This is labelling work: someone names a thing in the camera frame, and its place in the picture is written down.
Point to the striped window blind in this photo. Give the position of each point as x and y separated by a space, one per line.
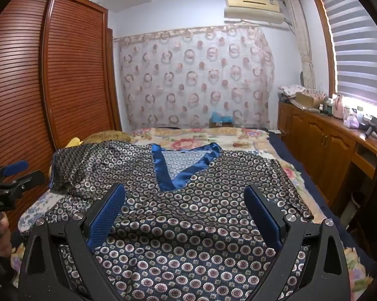
357 53

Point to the pale purple pouch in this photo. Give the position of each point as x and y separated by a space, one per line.
353 122

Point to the black tripod gadget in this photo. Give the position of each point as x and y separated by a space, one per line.
371 128

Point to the pink bottle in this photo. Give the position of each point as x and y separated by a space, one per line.
339 108

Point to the open cardboard box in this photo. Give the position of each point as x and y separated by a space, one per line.
306 100

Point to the pink floral bed blanket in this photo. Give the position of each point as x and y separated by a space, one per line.
238 138

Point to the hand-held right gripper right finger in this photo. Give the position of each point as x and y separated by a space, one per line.
263 216

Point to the navy patterned satin shirt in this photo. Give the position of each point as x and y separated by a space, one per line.
188 225

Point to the blue floral white quilt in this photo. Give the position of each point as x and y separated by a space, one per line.
31 208

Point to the wooden louvered wardrobe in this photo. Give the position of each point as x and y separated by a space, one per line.
66 69

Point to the wooden sideboard cabinet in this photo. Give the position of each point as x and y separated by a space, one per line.
317 138

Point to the tied beige drape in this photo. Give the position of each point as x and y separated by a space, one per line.
302 37

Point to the white waste bin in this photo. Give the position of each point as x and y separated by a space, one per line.
353 208

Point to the white wall air conditioner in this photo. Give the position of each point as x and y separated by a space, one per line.
254 3

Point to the circle patterned sheer curtain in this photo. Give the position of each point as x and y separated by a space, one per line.
191 78

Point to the patterned folded cloth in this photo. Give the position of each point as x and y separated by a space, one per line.
288 89

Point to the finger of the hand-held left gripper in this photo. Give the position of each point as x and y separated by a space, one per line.
16 166
28 178

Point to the brown folded blanket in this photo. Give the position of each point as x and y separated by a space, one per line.
110 135

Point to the blue cloth bundle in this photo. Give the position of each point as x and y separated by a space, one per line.
222 116

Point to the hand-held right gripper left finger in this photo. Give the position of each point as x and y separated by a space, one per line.
108 213

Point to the wooden window frame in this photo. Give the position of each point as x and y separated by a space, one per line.
326 37

